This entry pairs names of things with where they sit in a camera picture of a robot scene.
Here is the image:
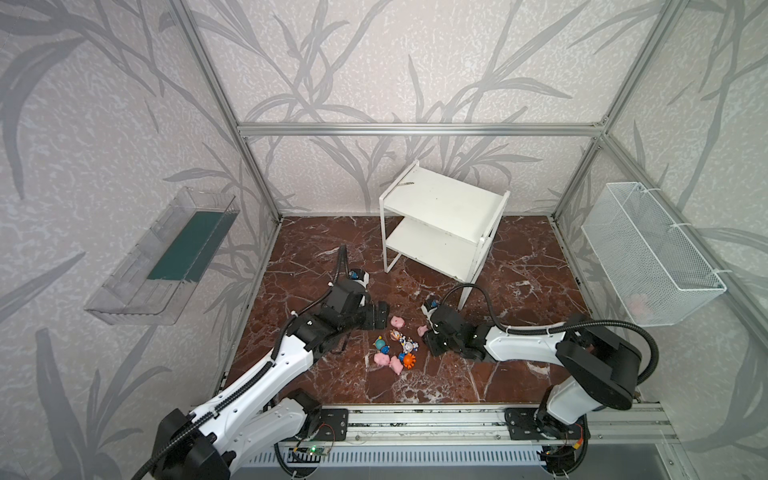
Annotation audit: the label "white wire mesh basket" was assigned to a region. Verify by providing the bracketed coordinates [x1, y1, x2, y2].
[582, 182, 727, 327]

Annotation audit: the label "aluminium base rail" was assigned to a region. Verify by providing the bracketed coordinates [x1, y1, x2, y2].
[239, 403, 685, 450]

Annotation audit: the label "white two-tier shelf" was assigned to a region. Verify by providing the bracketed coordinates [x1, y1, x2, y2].
[379, 161, 510, 284]

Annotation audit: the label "teal hooded Doraemon figure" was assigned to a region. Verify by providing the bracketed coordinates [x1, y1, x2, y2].
[374, 336, 390, 354]

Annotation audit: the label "pink toy in basket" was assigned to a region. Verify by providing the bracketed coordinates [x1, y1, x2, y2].
[626, 294, 654, 321]

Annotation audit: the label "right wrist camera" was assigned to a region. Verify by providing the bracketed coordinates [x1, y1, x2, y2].
[421, 297, 440, 320]

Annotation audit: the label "orange hooded Doraemon figure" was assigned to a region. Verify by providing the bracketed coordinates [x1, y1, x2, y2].
[398, 353, 416, 370]

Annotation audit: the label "clear plastic wall bin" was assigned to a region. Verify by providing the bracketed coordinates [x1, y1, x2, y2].
[84, 187, 240, 326]

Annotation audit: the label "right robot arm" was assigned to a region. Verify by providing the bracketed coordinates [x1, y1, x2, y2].
[422, 300, 660, 439]

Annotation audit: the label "white hooded Doraemon figure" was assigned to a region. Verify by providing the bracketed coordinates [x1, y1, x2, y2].
[400, 339, 419, 354]

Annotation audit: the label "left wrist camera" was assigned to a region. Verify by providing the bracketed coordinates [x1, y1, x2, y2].
[347, 268, 370, 289]

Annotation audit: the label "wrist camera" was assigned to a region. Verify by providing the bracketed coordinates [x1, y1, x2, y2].
[421, 297, 440, 320]
[347, 268, 370, 289]

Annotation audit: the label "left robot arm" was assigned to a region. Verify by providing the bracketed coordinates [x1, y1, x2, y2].
[134, 278, 390, 479]

